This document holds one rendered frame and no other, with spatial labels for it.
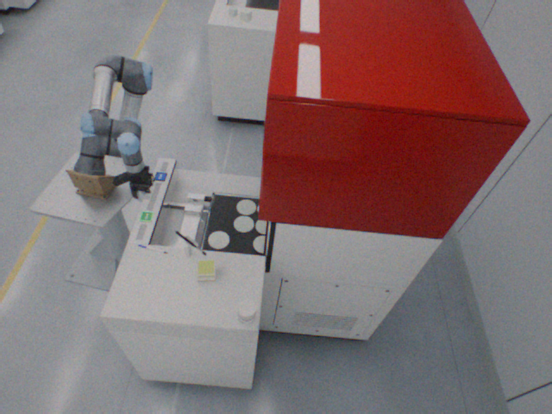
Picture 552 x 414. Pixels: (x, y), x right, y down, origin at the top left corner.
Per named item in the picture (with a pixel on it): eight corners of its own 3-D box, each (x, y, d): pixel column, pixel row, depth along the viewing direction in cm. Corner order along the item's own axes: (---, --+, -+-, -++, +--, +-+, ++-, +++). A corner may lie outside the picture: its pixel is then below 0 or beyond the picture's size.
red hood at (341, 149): (410, 113, 204) (462, -4, 158) (442, 239, 154) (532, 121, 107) (271, 98, 203) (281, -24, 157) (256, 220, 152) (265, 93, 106)
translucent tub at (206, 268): (216, 266, 167) (215, 259, 162) (216, 282, 162) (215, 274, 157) (197, 267, 166) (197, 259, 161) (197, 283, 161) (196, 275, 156)
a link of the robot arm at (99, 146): (79, 150, 200) (84, 124, 198) (108, 155, 205) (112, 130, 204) (78, 153, 189) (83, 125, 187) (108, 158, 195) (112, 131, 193)
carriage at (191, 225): (205, 200, 204) (204, 197, 202) (191, 259, 181) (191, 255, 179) (190, 198, 204) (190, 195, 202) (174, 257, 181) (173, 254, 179)
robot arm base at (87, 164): (66, 170, 190) (70, 150, 189) (83, 169, 205) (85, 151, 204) (97, 176, 191) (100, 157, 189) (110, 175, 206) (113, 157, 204)
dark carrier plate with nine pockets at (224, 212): (279, 201, 202) (279, 200, 202) (276, 257, 181) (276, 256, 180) (215, 195, 201) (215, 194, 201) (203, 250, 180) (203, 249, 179)
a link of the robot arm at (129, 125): (114, 111, 151) (111, 129, 144) (143, 118, 156) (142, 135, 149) (111, 127, 156) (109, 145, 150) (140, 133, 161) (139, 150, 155)
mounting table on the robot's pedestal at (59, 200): (38, 224, 206) (28, 210, 196) (83, 167, 233) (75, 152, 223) (117, 243, 202) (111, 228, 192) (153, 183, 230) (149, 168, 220)
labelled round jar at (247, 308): (256, 310, 156) (257, 299, 149) (254, 326, 152) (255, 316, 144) (238, 308, 156) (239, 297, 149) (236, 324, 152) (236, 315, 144)
